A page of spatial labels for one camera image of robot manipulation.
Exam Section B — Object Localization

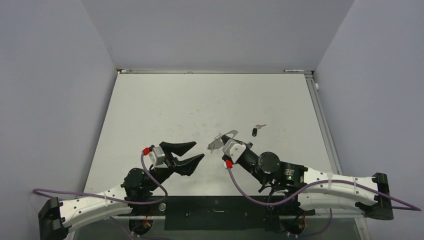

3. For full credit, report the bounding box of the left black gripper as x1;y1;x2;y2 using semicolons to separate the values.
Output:
146;142;204;191

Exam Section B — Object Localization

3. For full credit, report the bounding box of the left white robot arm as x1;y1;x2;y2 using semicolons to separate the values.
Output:
38;141;205;240

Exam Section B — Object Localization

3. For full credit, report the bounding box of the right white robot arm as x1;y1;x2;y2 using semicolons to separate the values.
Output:
220;135;394;221

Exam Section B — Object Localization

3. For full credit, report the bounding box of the black head key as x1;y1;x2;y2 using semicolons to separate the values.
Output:
251;124;267;137

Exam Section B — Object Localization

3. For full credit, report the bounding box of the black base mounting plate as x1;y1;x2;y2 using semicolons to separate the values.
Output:
129;196;302;231

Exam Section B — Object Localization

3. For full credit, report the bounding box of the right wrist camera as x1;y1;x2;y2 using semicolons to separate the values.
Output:
222;138;247;163

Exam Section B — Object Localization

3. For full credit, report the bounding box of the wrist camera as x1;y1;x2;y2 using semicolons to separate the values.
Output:
222;138;247;163
142;145;166;168

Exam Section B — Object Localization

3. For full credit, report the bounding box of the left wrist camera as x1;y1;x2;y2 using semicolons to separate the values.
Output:
142;145;166;168

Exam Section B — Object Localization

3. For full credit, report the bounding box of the aluminium rail back edge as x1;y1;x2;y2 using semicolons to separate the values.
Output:
117;69;314;75

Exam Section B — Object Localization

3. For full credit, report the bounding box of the aluminium rail edge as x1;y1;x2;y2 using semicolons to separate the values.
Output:
304;73;343;175
117;69;314;75

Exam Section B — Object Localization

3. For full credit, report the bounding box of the aluminium rail right edge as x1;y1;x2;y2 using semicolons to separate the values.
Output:
304;73;343;175

